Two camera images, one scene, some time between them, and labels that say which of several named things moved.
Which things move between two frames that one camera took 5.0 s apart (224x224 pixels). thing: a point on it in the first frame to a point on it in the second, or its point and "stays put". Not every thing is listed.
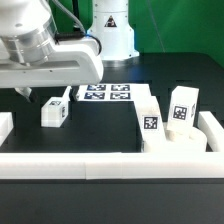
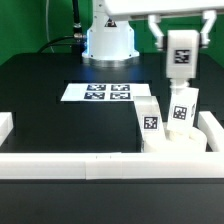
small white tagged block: [54, 110] to [182, 56]
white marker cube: [182, 109] stays put
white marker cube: [151, 121] stays put
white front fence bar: [111, 165] stays put
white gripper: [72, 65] to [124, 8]
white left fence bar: [6, 126] stays put
